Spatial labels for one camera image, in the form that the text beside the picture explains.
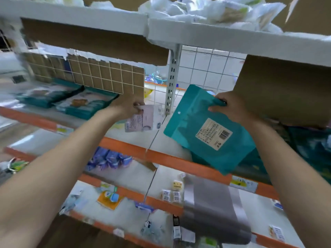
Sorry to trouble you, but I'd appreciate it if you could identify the person's left hand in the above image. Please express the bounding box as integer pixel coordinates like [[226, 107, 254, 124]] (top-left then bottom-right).
[[112, 94, 146, 120]]

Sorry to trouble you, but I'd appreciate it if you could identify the person's right hand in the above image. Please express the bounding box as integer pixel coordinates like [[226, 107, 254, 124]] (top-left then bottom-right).
[[208, 90, 257, 125]]

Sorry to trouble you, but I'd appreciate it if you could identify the pale pink packet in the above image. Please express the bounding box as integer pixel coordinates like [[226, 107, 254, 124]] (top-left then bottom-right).
[[125, 104, 162, 133]]

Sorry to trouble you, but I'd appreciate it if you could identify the teal pouch with white label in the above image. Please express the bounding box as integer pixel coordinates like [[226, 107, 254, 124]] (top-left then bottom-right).
[[163, 84, 257, 176]]

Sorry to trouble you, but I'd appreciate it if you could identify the person's left forearm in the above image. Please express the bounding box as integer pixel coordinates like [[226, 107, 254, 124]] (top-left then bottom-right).
[[0, 106, 122, 248]]

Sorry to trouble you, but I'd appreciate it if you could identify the person's right forearm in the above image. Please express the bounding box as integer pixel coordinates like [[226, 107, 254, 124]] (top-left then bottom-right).
[[246, 118, 331, 248]]

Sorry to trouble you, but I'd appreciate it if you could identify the white slotted shelf upright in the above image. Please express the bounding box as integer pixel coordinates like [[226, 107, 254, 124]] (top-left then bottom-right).
[[164, 44, 183, 116]]

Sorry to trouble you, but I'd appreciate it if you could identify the white shelf board orange edge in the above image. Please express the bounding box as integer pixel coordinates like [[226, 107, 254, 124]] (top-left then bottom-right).
[[3, 129, 287, 231], [59, 179, 305, 248], [0, 99, 281, 202]]

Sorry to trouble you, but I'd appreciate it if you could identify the stack of teal picture packets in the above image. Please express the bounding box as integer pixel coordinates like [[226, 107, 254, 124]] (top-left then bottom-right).
[[16, 78, 85, 109], [52, 86, 120, 121]]

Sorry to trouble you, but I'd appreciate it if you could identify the row of blue purple packets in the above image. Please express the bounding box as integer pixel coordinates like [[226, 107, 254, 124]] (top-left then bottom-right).
[[86, 147, 133, 171]]

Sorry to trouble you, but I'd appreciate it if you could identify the brown cardboard panel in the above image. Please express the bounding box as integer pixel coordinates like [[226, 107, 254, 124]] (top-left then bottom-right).
[[21, 18, 170, 66], [232, 54, 331, 128]]

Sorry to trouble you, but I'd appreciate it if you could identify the yellow shelf price label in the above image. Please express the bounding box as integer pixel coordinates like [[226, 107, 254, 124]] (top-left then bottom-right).
[[56, 124, 74, 136], [230, 175, 258, 193]]

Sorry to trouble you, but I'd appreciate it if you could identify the pile of teal pouches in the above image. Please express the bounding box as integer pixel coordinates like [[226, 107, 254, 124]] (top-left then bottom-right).
[[191, 123, 331, 185]]

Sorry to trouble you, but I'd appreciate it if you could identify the orange blue packet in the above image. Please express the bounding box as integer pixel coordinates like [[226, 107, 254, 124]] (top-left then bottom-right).
[[97, 189, 124, 211]]

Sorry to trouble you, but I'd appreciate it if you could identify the pile of white packets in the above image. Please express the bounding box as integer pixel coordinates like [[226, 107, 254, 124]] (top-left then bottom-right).
[[138, 0, 287, 33]]

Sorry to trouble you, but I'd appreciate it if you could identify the grey pouch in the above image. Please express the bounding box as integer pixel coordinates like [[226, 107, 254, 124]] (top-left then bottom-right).
[[180, 174, 253, 245]]

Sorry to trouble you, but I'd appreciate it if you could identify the small black white packet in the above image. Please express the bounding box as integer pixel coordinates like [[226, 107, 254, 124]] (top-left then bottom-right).
[[172, 215, 181, 240]]

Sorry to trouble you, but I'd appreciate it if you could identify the brown cardboard box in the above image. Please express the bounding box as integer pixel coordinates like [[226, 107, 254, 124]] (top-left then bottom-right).
[[264, 0, 331, 36]]

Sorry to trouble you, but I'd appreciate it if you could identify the white barcode packet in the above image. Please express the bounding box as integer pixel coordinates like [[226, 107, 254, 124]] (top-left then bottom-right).
[[268, 225, 285, 242]]

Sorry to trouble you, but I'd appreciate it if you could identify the white wire grid panel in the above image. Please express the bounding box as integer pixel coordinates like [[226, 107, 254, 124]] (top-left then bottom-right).
[[178, 45, 247, 101]]

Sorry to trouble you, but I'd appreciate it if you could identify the brown cardboard behind wire grid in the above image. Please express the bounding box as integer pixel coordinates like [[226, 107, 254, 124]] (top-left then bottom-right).
[[23, 52, 145, 99]]

